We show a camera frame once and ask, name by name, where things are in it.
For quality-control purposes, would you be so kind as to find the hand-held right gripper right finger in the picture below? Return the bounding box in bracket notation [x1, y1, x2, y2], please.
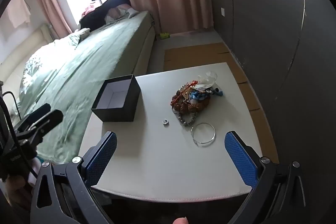
[224, 131, 307, 224]

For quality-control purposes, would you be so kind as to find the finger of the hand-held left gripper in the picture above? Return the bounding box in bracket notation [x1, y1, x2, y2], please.
[16, 103, 52, 132]
[16, 109, 64, 147]

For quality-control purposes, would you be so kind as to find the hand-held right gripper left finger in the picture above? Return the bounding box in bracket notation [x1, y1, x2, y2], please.
[30, 131, 117, 224]

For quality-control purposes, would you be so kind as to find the black box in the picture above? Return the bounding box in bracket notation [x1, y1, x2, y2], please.
[91, 74, 142, 123]

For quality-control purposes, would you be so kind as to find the pile of beaded jewelry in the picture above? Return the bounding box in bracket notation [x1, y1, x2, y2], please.
[171, 80, 225, 116]

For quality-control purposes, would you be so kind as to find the blue bead bracelet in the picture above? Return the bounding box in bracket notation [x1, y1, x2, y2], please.
[189, 91, 225, 103]

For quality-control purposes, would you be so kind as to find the silver bangle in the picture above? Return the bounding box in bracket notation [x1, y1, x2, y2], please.
[190, 122, 216, 147]

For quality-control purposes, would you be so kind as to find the green bedsheet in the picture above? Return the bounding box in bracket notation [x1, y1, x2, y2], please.
[18, 11, 151, 164]

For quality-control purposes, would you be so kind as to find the cream padded headboard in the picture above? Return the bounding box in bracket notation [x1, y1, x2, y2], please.
[0, 25, 54, 84]

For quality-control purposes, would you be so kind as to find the clear plastic bag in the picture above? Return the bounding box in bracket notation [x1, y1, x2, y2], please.
[194, 70, 219, 91]

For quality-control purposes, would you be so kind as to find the pale pink hanging cloth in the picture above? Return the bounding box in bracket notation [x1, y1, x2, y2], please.
[7, 0, 32, 29]

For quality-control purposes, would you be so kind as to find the white square table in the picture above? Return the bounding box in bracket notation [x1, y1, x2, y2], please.
[163, 41, 280, 164]

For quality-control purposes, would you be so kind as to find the dark cloth pile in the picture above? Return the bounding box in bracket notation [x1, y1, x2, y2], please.
[79, 0, 132, 30]

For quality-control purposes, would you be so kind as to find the bed with cream base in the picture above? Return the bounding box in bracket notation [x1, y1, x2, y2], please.
[0, 10, 158, 164]

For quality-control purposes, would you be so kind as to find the thick black cable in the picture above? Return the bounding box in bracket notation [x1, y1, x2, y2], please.
[1, 91, 23, 122]

